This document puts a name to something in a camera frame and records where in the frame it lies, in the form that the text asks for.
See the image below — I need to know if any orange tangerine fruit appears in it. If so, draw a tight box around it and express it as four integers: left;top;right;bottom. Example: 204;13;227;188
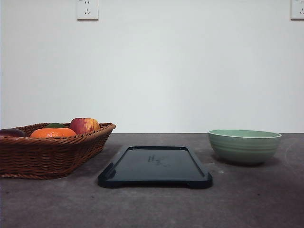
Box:
30;128;77;138

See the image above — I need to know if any white wall socket right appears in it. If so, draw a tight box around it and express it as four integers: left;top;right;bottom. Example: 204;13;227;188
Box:
290;0;304;22

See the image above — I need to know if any brown wicker basket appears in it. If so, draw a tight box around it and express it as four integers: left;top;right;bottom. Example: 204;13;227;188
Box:
0;123;116;179

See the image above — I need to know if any dark purple fruit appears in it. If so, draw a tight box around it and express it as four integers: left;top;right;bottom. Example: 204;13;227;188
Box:
0;128;26;137

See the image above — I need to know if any white wall socket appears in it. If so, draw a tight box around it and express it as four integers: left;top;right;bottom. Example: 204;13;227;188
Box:
290;0;304;22
76;0;99;21

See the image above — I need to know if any dark green fruit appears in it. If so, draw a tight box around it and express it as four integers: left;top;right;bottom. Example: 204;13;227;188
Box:
45;123;66;128

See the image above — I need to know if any dark blue rectangular tray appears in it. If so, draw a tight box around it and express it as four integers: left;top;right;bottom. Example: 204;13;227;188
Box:
98;146;212;188

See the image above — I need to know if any red yellow apple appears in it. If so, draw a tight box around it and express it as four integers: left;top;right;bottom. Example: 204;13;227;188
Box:
70;118;100;134

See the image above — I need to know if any green ceramic bowl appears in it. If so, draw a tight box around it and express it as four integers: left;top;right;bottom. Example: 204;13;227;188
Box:
208;129;281;164

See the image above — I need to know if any white wall socket left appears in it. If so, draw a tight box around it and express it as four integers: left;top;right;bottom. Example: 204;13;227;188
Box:
76;0;99;21

